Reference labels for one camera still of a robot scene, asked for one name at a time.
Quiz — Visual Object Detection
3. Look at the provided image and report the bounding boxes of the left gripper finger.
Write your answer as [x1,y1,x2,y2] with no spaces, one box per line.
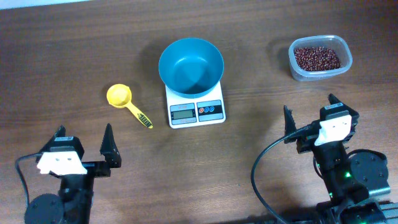
[100,123,122,168]
[47,125,66,145]

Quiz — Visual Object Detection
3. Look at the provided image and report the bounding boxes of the yellow measuring scoop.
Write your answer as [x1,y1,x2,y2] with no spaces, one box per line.
[106,84,154,129]

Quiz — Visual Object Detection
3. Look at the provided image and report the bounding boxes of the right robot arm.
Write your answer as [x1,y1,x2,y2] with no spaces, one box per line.
[284,94,397,223]

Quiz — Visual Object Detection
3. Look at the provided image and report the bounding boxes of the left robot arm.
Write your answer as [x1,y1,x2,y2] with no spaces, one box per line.
[24,124,122,224]

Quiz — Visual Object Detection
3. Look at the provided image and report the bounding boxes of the white digital kitchen scale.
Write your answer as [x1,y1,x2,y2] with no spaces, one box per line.
[165,82,226,129]

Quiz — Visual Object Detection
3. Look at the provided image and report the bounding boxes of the teal plastic bowl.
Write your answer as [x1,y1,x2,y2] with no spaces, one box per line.
[158,37,224,98]

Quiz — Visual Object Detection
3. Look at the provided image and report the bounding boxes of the clear plastic bean container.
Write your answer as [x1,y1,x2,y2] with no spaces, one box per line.
[288,35,353,82]

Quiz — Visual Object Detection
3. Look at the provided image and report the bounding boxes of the red beans in container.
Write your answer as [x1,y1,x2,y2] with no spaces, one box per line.
[294,47,341,72]

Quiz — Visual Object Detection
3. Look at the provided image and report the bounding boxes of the left black cable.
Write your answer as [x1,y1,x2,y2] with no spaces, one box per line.
[14,152,43,209]

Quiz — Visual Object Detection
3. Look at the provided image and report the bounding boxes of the black cable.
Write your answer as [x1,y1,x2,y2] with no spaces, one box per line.
[250,124,313,224]
[14,152,43,209]

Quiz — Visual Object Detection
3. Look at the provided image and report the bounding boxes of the right black cable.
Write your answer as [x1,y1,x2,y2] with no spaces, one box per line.
[250,124,313,224]

